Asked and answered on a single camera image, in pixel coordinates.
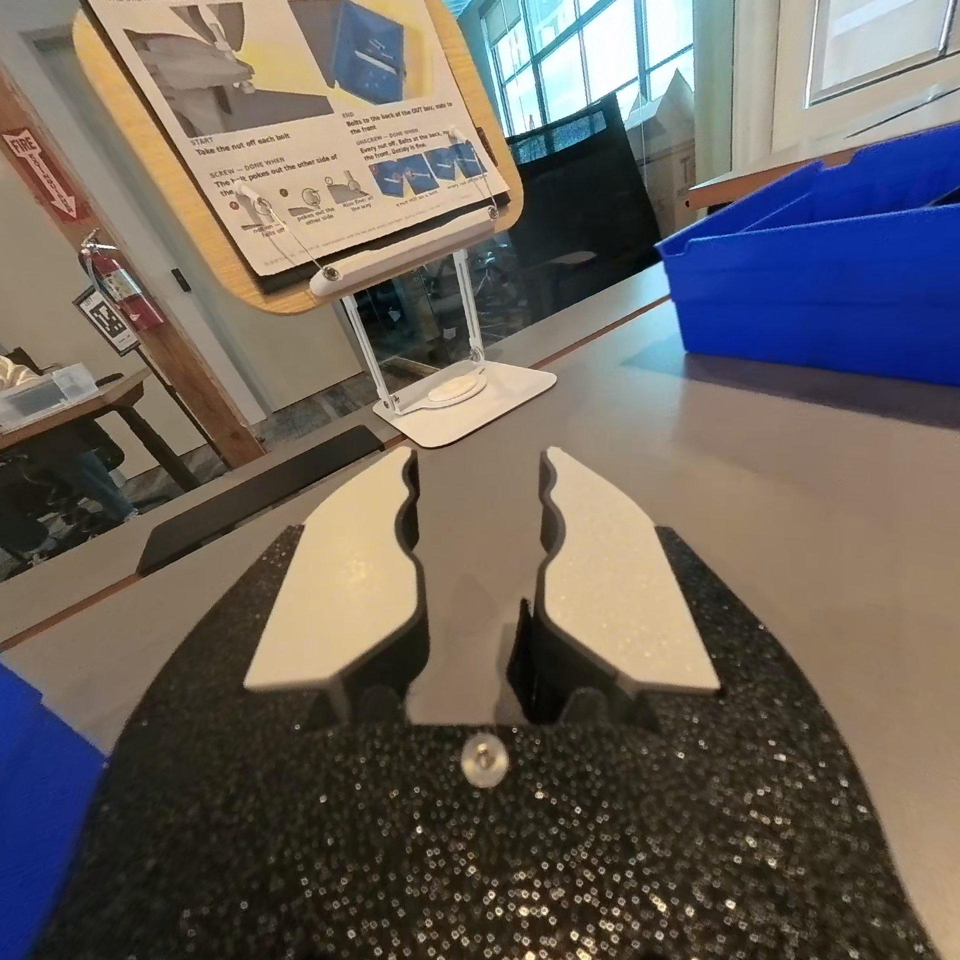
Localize printed instruction sheet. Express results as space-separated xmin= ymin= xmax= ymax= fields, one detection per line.
xmin=82 ymin=0 xmax=506 ymax=278

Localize red fire extinguisher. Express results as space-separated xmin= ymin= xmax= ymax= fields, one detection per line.
xmin=78 ymin=228 xmax=167 ymax=332

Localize clear plastic container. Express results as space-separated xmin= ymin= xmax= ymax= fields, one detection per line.
xmin=0 ymin=362 xmax=99 ymax=432

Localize wooden post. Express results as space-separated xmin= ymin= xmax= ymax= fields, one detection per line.
xmin=0 ymin=67 xmax=265 ymax=471

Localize black pad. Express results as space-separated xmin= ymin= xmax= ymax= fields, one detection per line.
xmin=135 ymin=425 xmax=386 ymax=576

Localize blue divided plastic bin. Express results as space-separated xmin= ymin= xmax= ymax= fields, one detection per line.
xmin=654 ymin=141 xmax=960 ymax=389

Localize wooden table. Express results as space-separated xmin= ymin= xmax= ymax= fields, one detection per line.
xmin=686 ymin=142 xmax=865 ymax=213

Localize wooden desk with black legs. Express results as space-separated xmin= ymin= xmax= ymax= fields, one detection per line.
xmin=0 ymin=367 xmax=201 ymax=494

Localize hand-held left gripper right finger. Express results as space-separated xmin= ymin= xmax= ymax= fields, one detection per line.
xmin=508 ymin=446 xmax=723 ymax=725

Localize red white fire sign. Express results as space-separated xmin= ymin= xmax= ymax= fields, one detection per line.
xmin=0 ymin=131 xmax=82 ymax=224

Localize stacked cardboard boxes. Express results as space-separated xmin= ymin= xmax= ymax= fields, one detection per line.
xmin=628 ymin=67 xmax=696 ymax=235

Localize black white marker tag sign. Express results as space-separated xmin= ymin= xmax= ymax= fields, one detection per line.
xmin=72 ymin=285 xmax=141 ymax=356

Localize instruction sheet on stand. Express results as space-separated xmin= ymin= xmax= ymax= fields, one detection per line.
xmin=71 ymin=0 xmax=561 ymax=452

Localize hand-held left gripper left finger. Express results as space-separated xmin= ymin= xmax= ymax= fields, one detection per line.
xmin=243 ymin=446 xmax=435 ymax=717

